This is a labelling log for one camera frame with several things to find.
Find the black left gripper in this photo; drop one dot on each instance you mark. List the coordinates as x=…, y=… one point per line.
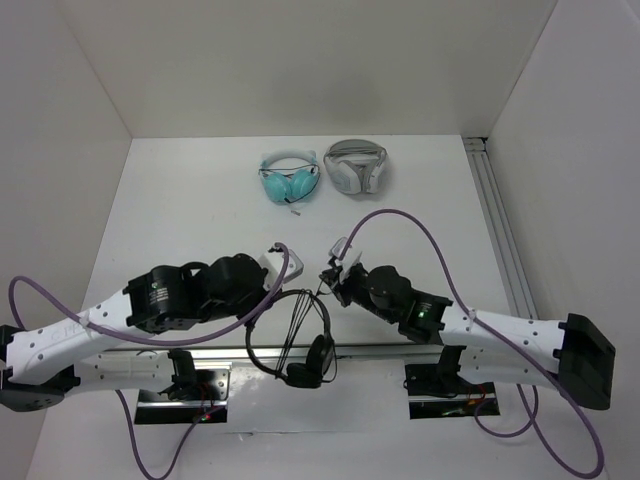
x=262, y=294

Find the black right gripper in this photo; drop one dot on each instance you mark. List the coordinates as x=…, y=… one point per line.
x=342, y=287

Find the black on-ear headphones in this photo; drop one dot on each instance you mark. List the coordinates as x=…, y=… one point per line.
x=321, y=354

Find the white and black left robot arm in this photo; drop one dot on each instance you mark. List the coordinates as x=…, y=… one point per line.
x=117, y=344

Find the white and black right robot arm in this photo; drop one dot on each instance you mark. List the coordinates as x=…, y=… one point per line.
x=479, y=347

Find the teal cat-ear headphones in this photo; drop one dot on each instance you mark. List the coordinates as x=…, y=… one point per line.
x=289, y=184

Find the white grey gaming headset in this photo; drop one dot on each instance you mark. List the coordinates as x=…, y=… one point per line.
x=356, y=166

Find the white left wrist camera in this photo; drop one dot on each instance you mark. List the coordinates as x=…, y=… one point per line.
x=276, y=261

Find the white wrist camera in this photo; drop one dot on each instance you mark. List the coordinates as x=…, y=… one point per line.
x=276, y=261
x=342, y=258

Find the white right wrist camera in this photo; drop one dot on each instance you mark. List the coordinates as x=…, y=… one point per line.
x=342, y=258

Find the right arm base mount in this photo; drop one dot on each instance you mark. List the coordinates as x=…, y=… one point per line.
x=436, y=391

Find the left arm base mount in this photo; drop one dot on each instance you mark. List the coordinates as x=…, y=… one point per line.
x=196, y=390

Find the aluminium side rail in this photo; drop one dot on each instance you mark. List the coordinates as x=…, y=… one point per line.
x=519, y=296

